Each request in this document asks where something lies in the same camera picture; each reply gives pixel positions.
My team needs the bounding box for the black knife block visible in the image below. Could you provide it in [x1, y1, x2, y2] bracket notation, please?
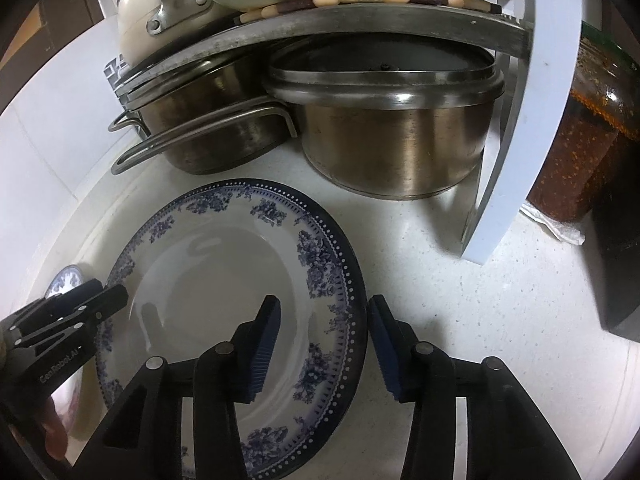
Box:
[592, 141, 639, 342]

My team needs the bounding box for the steel pot right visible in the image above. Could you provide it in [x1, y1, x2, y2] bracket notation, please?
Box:
[266, 34, 503, 200]

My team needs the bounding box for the brown sauce jar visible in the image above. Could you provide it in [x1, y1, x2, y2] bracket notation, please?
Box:
[527, 23, 639, 222]

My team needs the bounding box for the steel pot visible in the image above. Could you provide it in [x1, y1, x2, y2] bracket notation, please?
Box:
[108, 50, 298, 174]
[266, 34, 503, 200]

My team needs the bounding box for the cream pot with glass lid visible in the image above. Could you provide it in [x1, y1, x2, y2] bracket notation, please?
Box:
[116, 0, 235, 67]

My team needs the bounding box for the steel pot left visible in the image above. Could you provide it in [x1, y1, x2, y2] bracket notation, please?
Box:
[108, 50, 298, 174]

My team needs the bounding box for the metal pot rack shelf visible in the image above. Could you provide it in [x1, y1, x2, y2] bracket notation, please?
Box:
[115, 0, 582, 264]

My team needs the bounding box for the blue floral plate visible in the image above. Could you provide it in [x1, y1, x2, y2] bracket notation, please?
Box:
[96, 179, 367, 479]
[44, 264, 85, 298]

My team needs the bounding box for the person left hand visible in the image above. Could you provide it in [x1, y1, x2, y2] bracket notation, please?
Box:
[32, 396, 68, 462]

